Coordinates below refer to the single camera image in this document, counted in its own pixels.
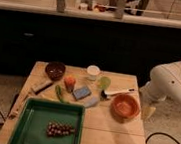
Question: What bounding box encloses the bunch of dark grapes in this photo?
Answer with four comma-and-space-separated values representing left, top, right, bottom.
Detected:
46, 122, 76, 137

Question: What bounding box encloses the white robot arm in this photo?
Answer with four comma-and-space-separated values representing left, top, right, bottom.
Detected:
139, 61, 181, 120

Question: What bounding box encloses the orange bowl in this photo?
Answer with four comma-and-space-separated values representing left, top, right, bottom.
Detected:
111, 93, 140, 119

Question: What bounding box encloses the white black brush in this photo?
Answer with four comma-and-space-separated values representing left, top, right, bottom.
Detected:
100, 88, 134, 100

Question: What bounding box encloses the green cup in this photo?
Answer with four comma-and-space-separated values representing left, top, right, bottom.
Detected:
98, 76, 111, 91

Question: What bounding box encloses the white cup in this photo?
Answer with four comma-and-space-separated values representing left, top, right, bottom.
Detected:
86, 65, 100, 81

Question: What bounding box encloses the blue sponge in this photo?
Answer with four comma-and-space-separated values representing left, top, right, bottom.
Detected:
73, 86, 91, 100

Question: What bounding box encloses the orange carrot toy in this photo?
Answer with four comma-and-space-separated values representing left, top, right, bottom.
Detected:
63, 75, 76, 93

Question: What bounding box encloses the green cucumber toy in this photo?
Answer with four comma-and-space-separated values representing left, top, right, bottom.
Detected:
55, 85, 68, 103

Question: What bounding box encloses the dark brown bowl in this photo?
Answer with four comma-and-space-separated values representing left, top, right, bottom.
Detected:
45, 61, 66, 81

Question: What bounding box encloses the green plastic tray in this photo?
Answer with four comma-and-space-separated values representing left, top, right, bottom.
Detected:
7, 99, 85, 144

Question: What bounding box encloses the black handled knife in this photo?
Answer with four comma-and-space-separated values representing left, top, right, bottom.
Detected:
31, 80, 53, 95

